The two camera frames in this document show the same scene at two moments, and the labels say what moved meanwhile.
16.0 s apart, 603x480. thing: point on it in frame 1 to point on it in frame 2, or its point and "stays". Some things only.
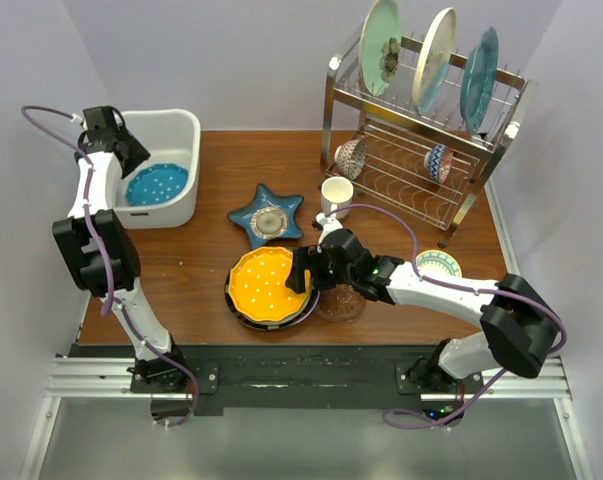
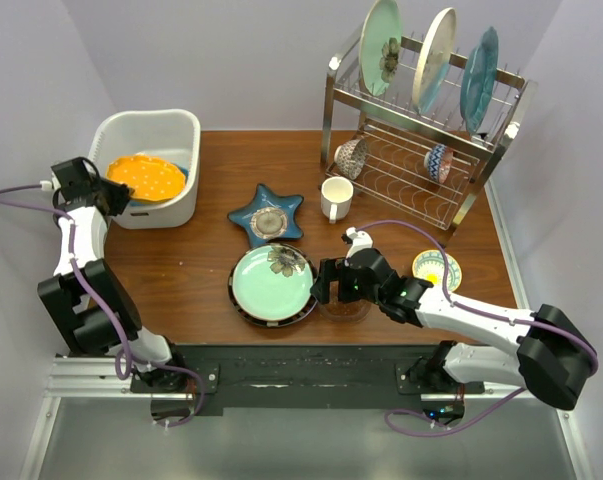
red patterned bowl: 350,157 stays
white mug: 336,193 stays
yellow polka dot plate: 257,284 to 150,178
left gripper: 139,153 to 120,194
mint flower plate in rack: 380,45 stays
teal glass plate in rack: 479,78 stays
